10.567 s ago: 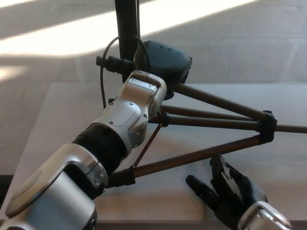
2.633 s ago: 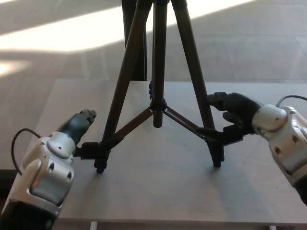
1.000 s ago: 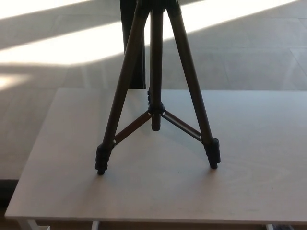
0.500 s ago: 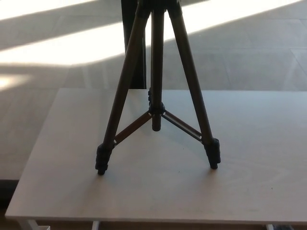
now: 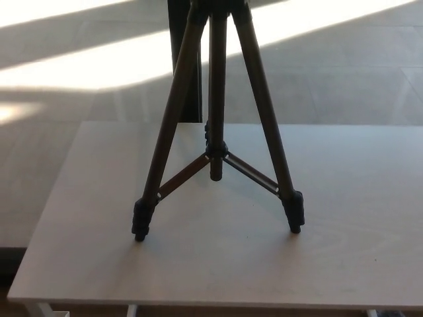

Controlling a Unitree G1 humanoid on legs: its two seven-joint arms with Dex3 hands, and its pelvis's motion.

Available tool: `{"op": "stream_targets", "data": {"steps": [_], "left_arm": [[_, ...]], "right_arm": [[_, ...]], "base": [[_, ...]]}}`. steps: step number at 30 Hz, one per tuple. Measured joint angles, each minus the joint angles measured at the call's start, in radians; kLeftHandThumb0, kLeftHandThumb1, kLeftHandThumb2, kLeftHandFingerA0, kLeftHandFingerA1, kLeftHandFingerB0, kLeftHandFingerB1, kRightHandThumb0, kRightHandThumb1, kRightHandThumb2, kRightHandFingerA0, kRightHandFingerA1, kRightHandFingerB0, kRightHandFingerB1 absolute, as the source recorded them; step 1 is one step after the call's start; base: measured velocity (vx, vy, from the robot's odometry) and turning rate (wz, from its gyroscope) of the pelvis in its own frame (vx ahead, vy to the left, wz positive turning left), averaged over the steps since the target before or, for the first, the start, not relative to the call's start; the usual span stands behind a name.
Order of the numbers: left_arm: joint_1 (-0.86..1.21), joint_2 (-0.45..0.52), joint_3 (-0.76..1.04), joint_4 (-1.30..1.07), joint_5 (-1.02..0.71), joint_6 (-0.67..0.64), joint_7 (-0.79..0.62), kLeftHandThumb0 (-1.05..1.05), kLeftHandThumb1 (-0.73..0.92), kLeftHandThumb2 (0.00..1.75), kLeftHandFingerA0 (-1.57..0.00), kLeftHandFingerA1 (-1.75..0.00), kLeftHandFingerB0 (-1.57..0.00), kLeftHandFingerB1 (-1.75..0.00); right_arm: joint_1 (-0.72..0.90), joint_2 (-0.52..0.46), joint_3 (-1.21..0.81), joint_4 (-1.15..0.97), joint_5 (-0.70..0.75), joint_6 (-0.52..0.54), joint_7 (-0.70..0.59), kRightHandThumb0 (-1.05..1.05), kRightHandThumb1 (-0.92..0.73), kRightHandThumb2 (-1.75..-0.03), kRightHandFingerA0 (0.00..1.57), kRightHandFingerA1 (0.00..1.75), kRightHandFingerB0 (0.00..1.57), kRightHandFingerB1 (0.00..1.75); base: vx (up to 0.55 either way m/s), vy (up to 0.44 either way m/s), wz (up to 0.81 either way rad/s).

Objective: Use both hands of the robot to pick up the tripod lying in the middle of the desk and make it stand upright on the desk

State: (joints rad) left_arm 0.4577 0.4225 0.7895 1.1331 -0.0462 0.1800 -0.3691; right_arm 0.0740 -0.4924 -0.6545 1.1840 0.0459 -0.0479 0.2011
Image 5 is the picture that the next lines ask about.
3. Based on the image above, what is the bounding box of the black upright post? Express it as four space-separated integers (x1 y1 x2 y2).
167 0 204 123

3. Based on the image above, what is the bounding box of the brown and black camera tripod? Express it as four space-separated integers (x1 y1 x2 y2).
131 0 305 243

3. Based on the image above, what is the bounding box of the white metal table frame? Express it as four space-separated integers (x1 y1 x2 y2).
24 301 378 317

